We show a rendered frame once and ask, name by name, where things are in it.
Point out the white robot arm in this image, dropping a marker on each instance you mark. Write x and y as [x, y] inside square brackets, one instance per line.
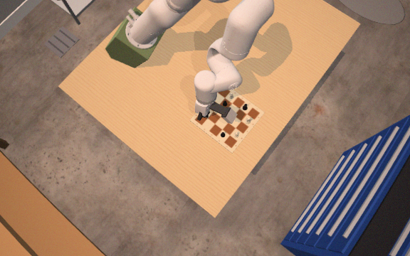
[243, 24]

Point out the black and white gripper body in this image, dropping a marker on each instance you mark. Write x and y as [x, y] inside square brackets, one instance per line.
[204, 109]

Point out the brown and cream chessboard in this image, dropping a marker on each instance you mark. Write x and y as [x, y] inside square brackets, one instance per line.
[214, 125]

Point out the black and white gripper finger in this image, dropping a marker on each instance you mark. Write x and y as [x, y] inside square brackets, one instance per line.
[200, 116]

